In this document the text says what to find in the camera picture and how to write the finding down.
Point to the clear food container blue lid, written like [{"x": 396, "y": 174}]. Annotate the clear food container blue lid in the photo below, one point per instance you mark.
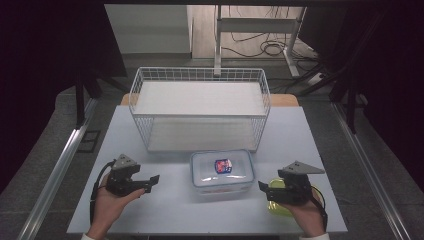
[{"x": 221, "y": 176}]

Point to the person's right hand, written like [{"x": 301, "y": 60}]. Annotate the person's right hand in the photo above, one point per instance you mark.
[{"x": 310, "y": 216}]

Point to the green plastic container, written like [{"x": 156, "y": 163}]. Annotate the green plastic container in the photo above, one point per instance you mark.
[{"x": 278, "y": 209}]

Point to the white metal desk frame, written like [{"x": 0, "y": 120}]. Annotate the white metal desk frame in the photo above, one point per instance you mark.
[{"x": 256, "y": 25}]

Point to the white cabinet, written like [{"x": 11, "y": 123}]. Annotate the white cabinet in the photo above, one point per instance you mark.
[{"x": 148, "y": 28}]

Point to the white power strip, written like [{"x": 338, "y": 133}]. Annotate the white power strip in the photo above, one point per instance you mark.
[{"x": 316, "y": 77}]

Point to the aluminium rail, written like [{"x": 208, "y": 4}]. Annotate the aluminium rail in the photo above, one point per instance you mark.
[
  {"x": 56, "y": 173},
  {"x": 370, "y": 173}
]

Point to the black stand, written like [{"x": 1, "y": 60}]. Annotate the black stand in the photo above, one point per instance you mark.
[
  {"x": 80, "y": 100},
  {"x": 351, "y": 106}
]

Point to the dark curtain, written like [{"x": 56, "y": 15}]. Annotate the dark curtain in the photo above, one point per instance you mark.
[
  {"x": 40, "y": 66},
  {"x": 390, "y": 66}
]

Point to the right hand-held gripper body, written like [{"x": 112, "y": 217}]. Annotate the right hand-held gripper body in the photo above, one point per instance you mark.
[{"x": 295, "y": 190}]

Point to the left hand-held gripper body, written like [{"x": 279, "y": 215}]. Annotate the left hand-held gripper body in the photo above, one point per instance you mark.
[{"x": 121, "y": 181}]

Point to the wooden table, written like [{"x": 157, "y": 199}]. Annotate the wooden table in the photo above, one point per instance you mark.
[{"x": 283, "y": 100}]

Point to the person's left hand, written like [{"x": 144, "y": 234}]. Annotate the person's left hand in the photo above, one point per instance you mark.
[{"x": 106, "y": 210}]

